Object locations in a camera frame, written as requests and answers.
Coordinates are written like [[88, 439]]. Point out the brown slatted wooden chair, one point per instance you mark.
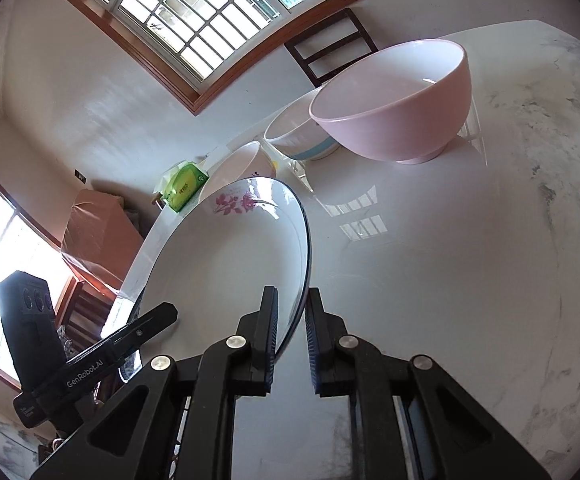
[[87, 305]]

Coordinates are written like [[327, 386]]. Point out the brown covered furniture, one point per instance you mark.
[[100, 230]]

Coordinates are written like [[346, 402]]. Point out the large pink bowl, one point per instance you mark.
[[395, 125]]

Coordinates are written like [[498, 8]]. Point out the large wood-framed window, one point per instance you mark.
[[210, 25]]

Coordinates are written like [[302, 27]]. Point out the green tissue packet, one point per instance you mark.
[[185, 185]]

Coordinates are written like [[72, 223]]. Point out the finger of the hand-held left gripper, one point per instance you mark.
[[152, 322]]

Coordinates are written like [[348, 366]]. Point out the white floral plate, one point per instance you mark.
[[220, 270]]

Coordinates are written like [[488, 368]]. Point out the small white printed bowl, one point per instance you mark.
[[240, 165]]

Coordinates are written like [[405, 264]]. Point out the small wood-framed window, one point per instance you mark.
[[10, 240]]

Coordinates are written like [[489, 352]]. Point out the white bowl with blue stripe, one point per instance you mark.
[[295, 140]]

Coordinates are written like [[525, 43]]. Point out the black wall outlet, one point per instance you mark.
[[80, 176]]

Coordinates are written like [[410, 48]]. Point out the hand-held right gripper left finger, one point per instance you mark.
[[272, 340]]

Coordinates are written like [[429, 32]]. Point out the light wooden chair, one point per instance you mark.
[[158, 200]]

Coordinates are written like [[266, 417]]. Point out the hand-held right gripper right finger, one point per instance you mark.
[[311, 350]]

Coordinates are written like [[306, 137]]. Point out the dark wooden chair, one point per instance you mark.
[[320, 34]]

